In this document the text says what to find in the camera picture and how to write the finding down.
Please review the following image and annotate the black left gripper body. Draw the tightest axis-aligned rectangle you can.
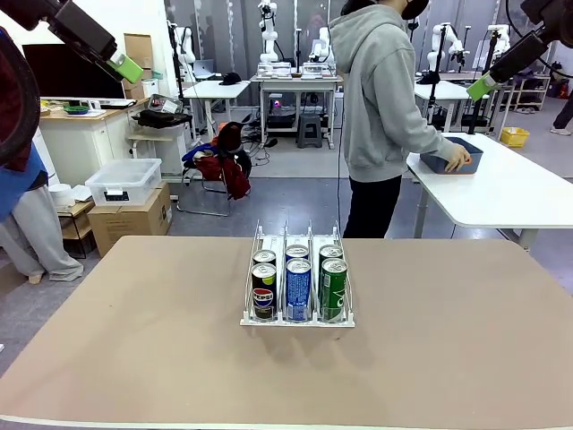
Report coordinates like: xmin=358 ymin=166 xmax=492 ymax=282
xmin=47 ymin=0 xmax=118 ymax=62

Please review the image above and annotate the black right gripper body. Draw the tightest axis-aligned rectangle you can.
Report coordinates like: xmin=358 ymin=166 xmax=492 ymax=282
xmin=489 ymin=33 xmax=551 ymax=85

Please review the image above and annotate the blue plastic bin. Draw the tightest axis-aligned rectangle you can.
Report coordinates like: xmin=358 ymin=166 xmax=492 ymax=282
xmin=419 ymin=136 xmax=484 ymax=176

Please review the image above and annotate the person's right forearm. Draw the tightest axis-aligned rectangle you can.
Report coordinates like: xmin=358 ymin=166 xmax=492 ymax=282
xmin=402 ymin=102 xmax=456 ymax=158

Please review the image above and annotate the person's right hand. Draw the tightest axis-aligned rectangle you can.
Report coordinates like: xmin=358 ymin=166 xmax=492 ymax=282
xmin=444 ymin=144 xmax=473 ymax=175

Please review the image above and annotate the wooden shelf rack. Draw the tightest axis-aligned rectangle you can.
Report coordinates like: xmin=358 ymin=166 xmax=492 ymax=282
xmin=509 ymin=73 xmax=552 ymax=113

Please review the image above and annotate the black tripod stand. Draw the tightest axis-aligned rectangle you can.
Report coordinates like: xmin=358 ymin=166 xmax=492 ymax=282
xmin=467 ymin=26 xmax=501 ymax=136
xmin=420 ymin=24 xmax=449 ymax=132

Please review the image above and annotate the white desk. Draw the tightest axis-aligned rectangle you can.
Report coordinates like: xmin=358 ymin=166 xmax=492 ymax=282
xmin=414 ymin=79 xmax=483 ymax=132
xmin=181 ymin=80 xmax=252 ymax=141

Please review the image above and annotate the black computer monitor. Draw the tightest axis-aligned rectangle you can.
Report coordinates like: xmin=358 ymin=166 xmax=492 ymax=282
xmin=21 ymin=43 xmax=127 ymax=100

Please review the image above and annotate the clear box with items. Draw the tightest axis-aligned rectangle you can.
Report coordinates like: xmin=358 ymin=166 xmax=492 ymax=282
xmin=147 ymin=92 xmax=184 ymax=116

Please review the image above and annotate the black flat bag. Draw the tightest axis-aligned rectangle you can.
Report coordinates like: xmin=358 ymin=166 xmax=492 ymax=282
xmin=132 ymin=109 xmax=192 ymax=130

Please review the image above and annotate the yellow plastic basket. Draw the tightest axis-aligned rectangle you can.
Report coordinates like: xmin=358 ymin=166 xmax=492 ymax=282
xmin=500 ymin=126 xmax=531 ymax=149

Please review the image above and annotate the distant person in dark clothes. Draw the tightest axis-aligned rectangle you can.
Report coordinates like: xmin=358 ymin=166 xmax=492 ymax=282
xmin=550 ymin=75 xmax=573 ymax=136

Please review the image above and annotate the silver laptop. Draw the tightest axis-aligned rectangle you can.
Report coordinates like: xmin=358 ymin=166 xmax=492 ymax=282
xmin=192 ymin=58 xmax=217 ymax=78

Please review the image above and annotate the white cart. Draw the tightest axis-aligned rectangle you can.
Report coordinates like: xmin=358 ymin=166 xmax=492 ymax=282
xmin=126 ymin=114 xmax=192 ymax=180

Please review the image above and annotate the white cabinet with wooden top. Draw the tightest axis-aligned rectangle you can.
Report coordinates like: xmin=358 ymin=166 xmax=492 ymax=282
xmin=38 ymin=99 xmax=140 ymax=187

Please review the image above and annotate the large white table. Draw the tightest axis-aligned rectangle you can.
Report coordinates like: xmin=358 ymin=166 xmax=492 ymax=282
xmin=405 ymin=132 xmax=573 ymax=250

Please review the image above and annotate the person in grey hoodie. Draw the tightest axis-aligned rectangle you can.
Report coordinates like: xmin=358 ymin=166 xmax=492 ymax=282
xmin=329 ymin=0 xmax=471 ymax=239

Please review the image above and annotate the clear plastic storage box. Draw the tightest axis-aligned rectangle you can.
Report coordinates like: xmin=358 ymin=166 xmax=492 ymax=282
xmin=84 ymin=158 xmax=163 ymax=208

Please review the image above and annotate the white paper roll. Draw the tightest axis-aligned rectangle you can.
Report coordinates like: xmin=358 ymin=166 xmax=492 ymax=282
xmin=47 ymin=183 xmax=73 ymax=208

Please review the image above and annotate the red jacket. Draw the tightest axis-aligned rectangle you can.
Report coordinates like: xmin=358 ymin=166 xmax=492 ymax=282
xmin=192 ymin=154 xmax=252 ymax=202

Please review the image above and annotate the small wooden side table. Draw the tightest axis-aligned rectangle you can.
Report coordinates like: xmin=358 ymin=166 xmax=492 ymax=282
xmin=56 ymin=199 xmax=98 ymax=261

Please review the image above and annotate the large brown cardboard box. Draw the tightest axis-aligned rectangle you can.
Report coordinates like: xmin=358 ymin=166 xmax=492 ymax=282
xmin=88 ymin=181 xmax=174 ymax=259

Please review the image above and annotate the black office chair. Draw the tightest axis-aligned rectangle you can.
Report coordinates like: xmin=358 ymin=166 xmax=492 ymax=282
xmin=176 ymin=123 xmax=252 ymax=219

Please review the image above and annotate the white workstation table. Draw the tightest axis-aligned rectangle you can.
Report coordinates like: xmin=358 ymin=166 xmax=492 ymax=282
xmin=249 ymin=73 xmax=345 ymax=151

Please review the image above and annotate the grey step stool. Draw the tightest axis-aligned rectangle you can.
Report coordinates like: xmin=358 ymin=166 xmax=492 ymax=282
xmin=295 ymin=112 xmax=325 ymax=150

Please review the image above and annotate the bystander in grey trousers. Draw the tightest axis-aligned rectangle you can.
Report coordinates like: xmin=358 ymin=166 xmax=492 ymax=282
xmin=0 ymin=26 xmax=85 ymax=284

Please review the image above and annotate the green soda can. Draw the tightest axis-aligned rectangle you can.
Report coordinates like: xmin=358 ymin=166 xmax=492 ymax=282
xmin=318 ymin=245 xmax=345 ymax=265
xmin=320 ymin=258 xmax=349 ymax=323

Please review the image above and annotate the black Pepsi can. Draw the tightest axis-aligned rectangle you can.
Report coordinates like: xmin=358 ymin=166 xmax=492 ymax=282
xmin=251 ymin=262 xmax=278 ymax=322
xmin=252 ymin=249 xmax=278 ymax=268

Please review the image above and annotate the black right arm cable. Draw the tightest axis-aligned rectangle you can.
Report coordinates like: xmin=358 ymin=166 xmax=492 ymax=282
xmin=505 ymin=0 xmax=573 ymax=80

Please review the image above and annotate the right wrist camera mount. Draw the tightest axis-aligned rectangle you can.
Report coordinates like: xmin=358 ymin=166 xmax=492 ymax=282
xmin=520 ymin=0 xmax=573 ymax=44

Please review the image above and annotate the black left arm hose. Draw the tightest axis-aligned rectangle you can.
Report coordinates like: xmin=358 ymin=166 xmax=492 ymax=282
xmin=0 ymin=42 xmax=42 ymax=168

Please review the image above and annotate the white wire can dispenser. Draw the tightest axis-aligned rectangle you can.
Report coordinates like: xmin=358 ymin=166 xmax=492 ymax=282
xmin=240 ymin=219 xmax=357 ymax=329

